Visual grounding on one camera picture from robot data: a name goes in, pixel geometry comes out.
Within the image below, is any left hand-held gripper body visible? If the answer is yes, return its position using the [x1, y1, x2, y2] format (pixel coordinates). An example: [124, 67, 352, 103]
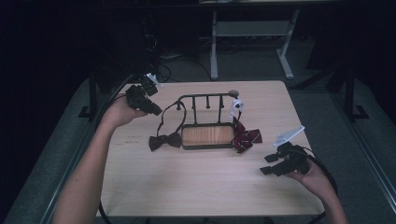
[124, 72, 164, 116]

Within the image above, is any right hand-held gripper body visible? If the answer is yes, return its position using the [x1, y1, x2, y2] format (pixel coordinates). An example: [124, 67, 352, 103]
[273, 124, 312, 175]

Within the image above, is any black bow tie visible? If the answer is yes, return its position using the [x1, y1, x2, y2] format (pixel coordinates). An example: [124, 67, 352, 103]
[148, 100, 188, 153]

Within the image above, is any red striped bow tie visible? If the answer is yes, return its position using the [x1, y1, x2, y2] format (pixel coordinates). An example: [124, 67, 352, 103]
[229, 97, 263, 154]

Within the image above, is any black rack with wooden tray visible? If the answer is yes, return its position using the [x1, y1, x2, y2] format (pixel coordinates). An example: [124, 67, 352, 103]
[176, 90, 241, 151]

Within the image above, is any person's left hand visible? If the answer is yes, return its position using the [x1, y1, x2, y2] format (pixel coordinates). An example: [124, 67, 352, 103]
[100, 93, 149, 129]

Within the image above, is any person's right hand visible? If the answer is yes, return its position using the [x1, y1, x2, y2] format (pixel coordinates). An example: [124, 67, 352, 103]
[285, 161, 332, 201]

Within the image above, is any black metal stand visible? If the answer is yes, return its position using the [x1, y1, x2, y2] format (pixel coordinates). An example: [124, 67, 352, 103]
[341, 60, 371, 123]
[78, 66, 101, 119]

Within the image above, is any tangle of black floor cables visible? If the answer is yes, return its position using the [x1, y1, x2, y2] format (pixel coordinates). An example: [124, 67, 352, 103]
[141, 15, 213, 83]

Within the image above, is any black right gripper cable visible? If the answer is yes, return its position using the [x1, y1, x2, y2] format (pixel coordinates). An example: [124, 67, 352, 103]
[297, 147, 339, 224]

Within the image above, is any white metal desk frame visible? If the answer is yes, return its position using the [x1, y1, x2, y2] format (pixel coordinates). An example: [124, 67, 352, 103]
[209, 8, 301, 81]

